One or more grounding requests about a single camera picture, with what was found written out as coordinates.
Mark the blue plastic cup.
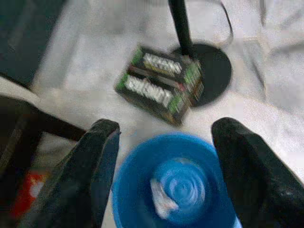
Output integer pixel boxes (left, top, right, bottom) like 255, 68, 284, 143
111, 133, 243, 228

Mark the red package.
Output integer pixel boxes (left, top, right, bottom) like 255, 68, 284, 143
10, 171, 48, 217

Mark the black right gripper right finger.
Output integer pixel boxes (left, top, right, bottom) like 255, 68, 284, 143
210, 117, 304, 228

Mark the green and black box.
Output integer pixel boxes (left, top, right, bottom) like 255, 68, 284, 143
114, 45, 206, 126

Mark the black round base lamp stand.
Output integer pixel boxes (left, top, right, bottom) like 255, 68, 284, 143
167, 0, 233, 108

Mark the thin black cable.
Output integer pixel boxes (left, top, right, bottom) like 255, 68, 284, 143
219, 0, 235, 46

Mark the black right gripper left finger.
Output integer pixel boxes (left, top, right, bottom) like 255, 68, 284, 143
19, 118, 121, 228

